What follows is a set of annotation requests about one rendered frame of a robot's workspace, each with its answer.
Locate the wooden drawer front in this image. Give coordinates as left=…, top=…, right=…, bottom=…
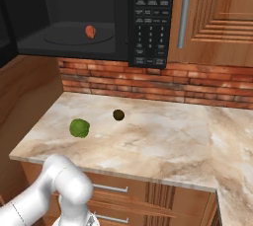
left=21, top=162, right=147, bottom=207
left=42, top=193, right=146, bottom=226

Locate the green leafy vegetable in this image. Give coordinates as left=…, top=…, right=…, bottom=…
left=68, top=117, right=91, bottom=139

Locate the orange round food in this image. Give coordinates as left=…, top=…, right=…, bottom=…
left=84, top=25, right=97, bottom=39

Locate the silver cupboard door handle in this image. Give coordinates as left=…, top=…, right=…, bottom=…
left=176, top=0, right=193, bottom=49

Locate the black microwave oven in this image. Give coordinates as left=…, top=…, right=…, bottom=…
left=0, top=0, right=176, bottom=70

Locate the tall wooden side panel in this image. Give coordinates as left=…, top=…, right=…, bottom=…
left=0, top=54, right=64, bottom=204

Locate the black microwave door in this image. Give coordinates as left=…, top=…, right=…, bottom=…
left=0, top=0, right=20, bottom=70

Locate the dark olive round fruit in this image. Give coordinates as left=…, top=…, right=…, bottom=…
left=112, top=109, right=126, bottom=122

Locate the silver drawer handle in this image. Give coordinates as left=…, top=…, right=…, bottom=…
left=92, top=184, right=129, bottom=194
left=94, top=213, right=129, bottom=225

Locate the wooden cupboard door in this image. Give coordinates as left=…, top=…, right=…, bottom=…
left=167, top=0, right=253, bottom=68

